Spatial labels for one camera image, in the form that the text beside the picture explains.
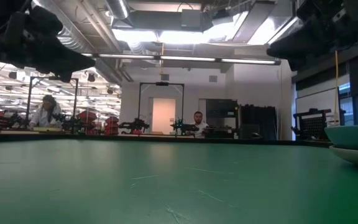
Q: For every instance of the black curtain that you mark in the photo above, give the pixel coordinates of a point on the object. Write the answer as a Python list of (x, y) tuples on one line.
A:
[(258, 121)]

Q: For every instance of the white whiteboard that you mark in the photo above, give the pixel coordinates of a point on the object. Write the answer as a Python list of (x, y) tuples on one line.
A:
[(317, 99)]

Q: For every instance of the dark green plastic plate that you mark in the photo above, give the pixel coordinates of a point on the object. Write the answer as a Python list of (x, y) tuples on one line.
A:
[(353, 137)]

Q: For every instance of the black aluminium table frame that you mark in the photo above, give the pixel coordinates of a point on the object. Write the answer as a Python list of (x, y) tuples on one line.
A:
[(135, 136)]

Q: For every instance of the green table mat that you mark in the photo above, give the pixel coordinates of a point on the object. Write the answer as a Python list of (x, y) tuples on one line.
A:
[(166, 180)]

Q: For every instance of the black shelf unit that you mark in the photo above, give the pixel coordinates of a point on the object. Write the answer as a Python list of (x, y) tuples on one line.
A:
[(222, 113)]

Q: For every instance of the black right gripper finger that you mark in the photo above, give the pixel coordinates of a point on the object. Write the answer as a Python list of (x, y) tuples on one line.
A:
[(295, 63), (291, 46)]

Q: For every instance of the black pegboard cart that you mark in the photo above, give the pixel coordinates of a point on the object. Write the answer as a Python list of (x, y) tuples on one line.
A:
[(312, 124)]

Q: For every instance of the person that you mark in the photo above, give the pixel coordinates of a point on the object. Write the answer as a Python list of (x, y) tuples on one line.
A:
[(199, 123), (43, 115)]

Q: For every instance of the grey ventilation unit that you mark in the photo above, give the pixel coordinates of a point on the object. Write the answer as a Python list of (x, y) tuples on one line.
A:
[(194, 20)]

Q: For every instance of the grey plastic plate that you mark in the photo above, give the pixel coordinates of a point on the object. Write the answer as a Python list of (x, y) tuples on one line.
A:
[(356, 157)]

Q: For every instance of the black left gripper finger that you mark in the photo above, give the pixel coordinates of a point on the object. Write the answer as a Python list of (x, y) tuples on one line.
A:
[(64, 76), (70, 60)]

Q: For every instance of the white ceiling light strip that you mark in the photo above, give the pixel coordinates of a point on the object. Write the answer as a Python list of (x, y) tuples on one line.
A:
[(126, 56), (188, 58), (247, 61)]

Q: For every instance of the silver round duct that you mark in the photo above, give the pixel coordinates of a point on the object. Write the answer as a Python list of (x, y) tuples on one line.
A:
[(118, 7)]

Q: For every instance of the black background robot arm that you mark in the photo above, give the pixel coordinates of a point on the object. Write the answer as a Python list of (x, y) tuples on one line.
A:
[(183, 127), (135, 125)]

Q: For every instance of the pale door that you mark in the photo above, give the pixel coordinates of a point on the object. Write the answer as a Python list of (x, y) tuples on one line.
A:
[(163, 115)]

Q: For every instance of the red storage bin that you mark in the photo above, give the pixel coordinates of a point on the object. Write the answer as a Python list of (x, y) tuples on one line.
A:
[(86, 116), (112, 124)]

